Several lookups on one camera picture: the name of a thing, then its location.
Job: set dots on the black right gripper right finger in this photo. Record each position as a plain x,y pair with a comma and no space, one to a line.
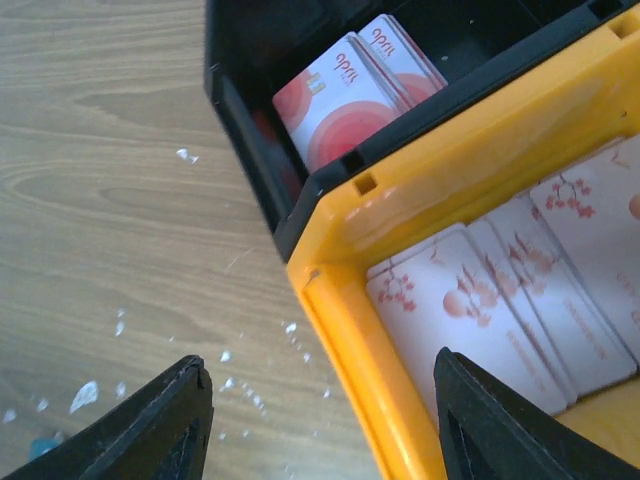
489,431

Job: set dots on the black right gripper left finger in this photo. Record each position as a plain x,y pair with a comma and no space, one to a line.
161,432

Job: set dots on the blue card holder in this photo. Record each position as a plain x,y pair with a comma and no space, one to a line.
44,444

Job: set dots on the white pink card stack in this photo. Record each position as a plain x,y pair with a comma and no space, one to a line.
499,291

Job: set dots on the white red card in bin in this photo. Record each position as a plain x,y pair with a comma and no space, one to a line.
358,86

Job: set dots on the orange bin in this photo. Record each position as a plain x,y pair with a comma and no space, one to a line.
565,135

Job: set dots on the black bin far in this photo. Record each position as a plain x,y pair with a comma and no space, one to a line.
252,49

